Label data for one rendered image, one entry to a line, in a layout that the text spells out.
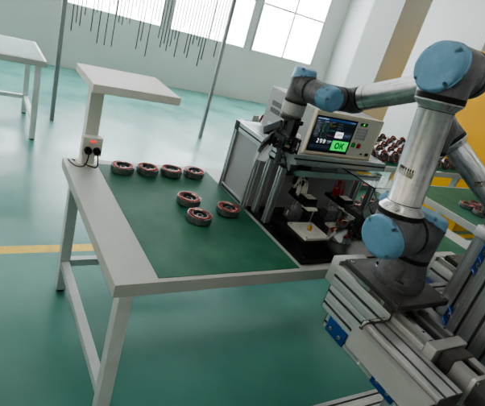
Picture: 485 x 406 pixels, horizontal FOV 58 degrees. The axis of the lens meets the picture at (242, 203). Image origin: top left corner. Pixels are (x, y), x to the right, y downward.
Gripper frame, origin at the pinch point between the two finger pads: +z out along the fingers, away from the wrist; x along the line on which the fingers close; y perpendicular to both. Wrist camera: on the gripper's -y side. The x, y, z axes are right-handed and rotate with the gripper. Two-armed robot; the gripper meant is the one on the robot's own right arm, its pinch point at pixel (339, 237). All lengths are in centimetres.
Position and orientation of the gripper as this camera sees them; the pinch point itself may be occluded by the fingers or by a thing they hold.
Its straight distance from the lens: 205.0
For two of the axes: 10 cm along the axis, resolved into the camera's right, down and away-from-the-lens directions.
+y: 2.7, 8.3, -5.0
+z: -4.3, 5.6, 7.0
